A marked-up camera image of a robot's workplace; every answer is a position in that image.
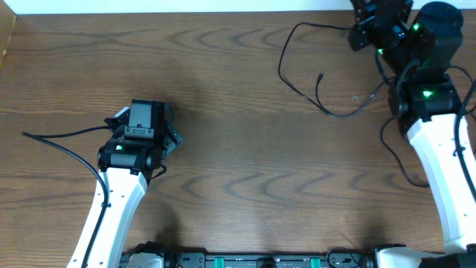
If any black left camera cable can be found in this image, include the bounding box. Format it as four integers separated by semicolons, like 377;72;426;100
21;125;112;268

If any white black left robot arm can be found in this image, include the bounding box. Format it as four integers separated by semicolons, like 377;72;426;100
68;100;183;267

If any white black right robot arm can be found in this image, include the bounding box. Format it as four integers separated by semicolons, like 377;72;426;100
348;0;475;254

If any brown cardboard side panel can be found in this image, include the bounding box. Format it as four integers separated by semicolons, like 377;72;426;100
0;0;17;65

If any black usb cable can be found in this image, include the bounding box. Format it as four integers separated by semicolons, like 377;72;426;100
277;22;391;119

